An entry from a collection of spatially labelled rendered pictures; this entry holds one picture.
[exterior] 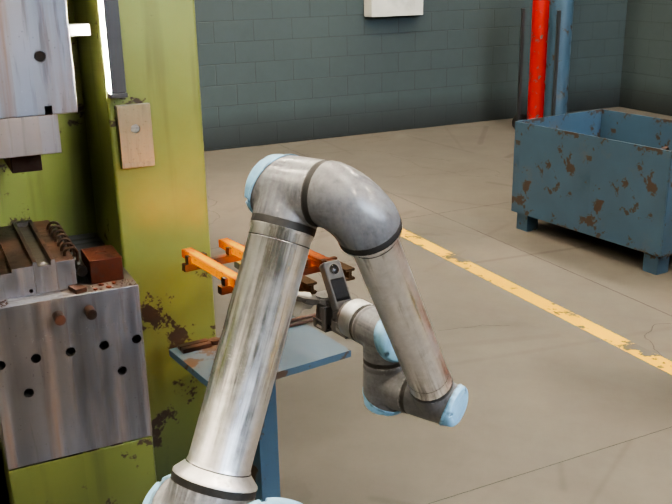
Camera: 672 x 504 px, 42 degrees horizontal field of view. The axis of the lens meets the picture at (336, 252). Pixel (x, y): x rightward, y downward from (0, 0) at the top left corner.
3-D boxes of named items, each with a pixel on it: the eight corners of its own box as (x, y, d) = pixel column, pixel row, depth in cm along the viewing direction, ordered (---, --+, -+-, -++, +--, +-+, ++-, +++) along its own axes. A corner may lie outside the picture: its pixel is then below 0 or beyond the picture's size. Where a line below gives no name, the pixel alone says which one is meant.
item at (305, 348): (351, 356, 238) (351, 350, 237) (218, 397, 217) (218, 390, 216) (293, 322, 262) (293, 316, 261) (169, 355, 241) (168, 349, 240)
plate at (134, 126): (155, 165, 240) (150, 103, 235) (122, 169, 237) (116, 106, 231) (153, 164, 242) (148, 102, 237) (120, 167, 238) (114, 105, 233)
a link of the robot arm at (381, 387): (398, 425, 185) (398, 372, 181) (354, 410, 192) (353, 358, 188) (421, 407, 192) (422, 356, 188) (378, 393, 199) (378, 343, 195)
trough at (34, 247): (55, 264, 224) (54, 259, 223) (33, 267, 221) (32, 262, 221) (31, 224, 260) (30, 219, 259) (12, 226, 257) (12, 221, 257)
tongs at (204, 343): (362, 304, 269) (362, 300, 269) (370, 308, 265) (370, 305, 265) (177, 348, 240) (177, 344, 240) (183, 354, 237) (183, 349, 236)
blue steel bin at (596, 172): (746, 251, 532) (762, 134, 509) (658, 277, 491) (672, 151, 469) (593, 208, 630) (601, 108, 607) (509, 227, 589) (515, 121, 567)
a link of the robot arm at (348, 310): (348, 309, 189) (383, 299, 194) (335, 302, 192) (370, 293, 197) (348, 347, 191) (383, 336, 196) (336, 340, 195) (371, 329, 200)
